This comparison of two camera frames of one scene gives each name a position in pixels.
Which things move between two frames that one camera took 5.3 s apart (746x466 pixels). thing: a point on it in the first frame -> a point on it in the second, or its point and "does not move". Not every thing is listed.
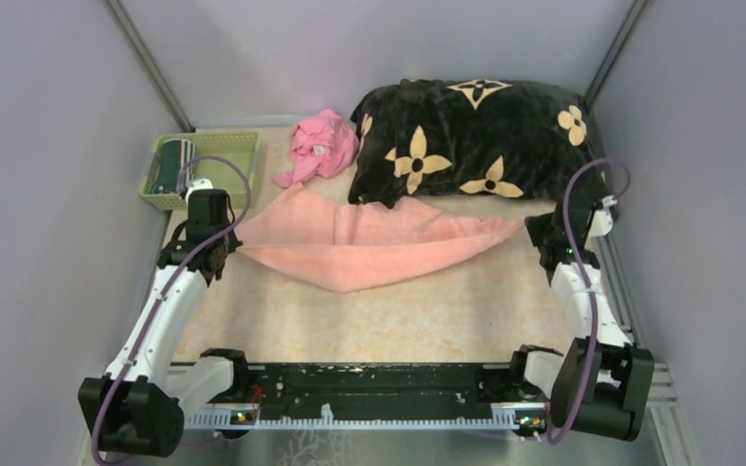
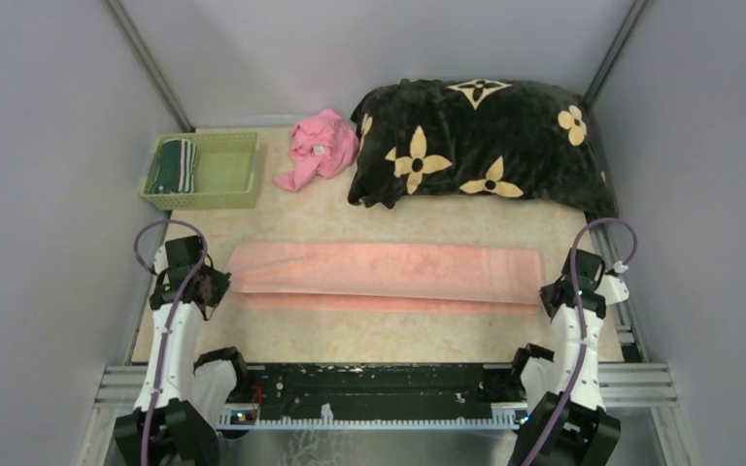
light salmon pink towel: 350,248 -> 395,279
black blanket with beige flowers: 473,138 does not move
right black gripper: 534,224 -> 544,292
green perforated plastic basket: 229,160 does not move
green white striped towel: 174,154 does not move
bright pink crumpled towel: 322,145 does not move
